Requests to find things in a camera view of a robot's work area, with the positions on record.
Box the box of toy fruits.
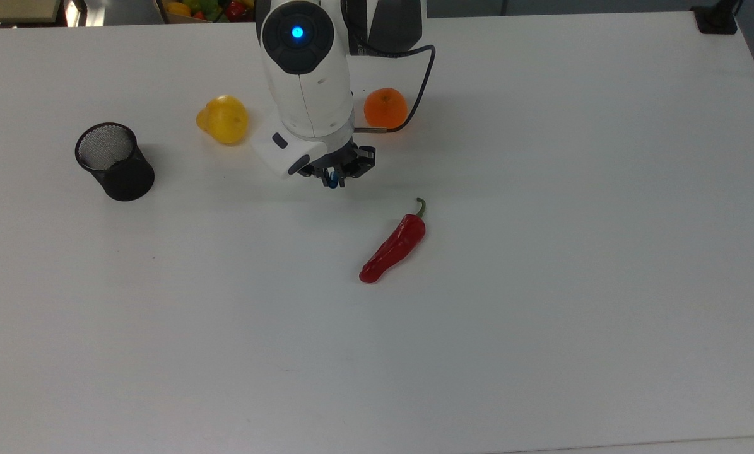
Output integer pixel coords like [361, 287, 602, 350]
[160, 0, 256, 24]

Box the black mesh pen cup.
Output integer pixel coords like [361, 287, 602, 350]
[74, 122, 156, 202]

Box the red chili pepper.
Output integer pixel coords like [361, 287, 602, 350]
[358, 197, 427, 284]

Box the orange fruit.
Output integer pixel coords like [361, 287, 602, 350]
[363, 87, 409, 130]

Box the yellow pear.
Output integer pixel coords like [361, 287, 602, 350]
[196, 95, 250, 146]

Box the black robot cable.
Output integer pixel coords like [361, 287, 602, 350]
[350, 43, 437, 134]

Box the black table clamp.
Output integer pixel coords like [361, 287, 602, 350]
[692, 0, 741, 35]

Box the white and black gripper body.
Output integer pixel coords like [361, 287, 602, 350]
[251, 122, 377, 181]

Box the beige wooden board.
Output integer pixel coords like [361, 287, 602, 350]
[0, 0, 62, 25]

